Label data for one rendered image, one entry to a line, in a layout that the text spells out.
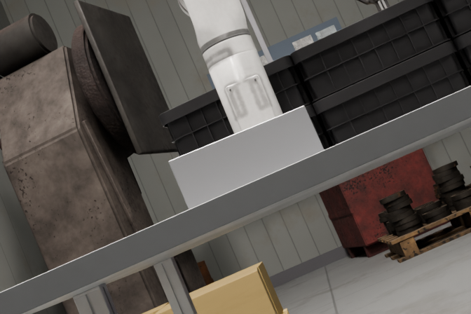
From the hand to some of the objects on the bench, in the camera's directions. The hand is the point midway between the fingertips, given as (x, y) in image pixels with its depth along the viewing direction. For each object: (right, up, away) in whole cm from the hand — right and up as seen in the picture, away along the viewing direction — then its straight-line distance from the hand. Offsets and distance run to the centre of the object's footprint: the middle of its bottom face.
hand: (384, 8), depth 189 cm
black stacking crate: (+4, -27, -4) cm, 28 cm away
